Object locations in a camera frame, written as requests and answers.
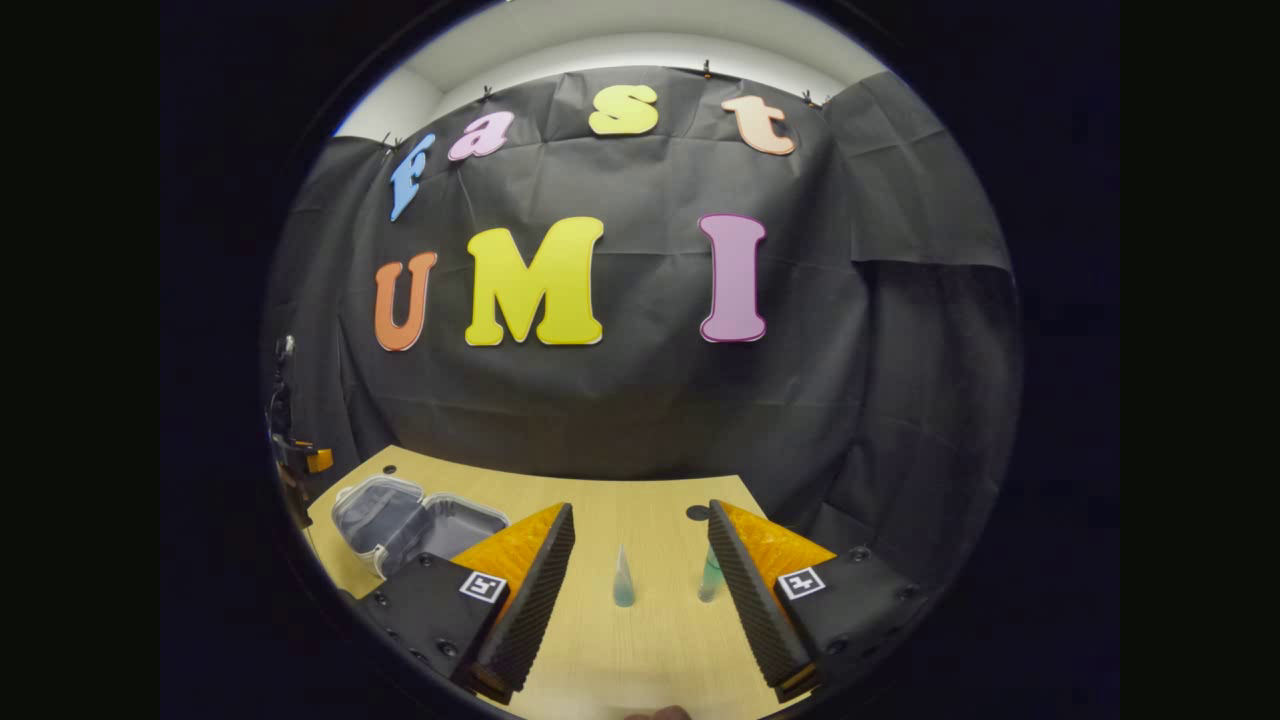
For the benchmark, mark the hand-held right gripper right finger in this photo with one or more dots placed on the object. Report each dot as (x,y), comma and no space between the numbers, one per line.
(755,610)

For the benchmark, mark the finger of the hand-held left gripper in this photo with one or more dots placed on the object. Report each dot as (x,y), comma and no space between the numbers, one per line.
(300,470)

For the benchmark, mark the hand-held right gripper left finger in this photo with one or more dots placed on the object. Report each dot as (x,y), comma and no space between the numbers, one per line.
(525,610)

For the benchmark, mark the green bottle with blue cap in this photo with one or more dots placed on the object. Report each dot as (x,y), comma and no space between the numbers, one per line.
(708,580)

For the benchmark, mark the blue white cone tube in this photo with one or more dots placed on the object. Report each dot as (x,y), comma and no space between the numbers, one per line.
(624,585)

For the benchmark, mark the white suitcase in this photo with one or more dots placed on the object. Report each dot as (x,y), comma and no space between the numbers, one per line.
(400,515)

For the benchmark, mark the black backdrop cloth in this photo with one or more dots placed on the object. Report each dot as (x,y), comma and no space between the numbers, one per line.
(620,400)

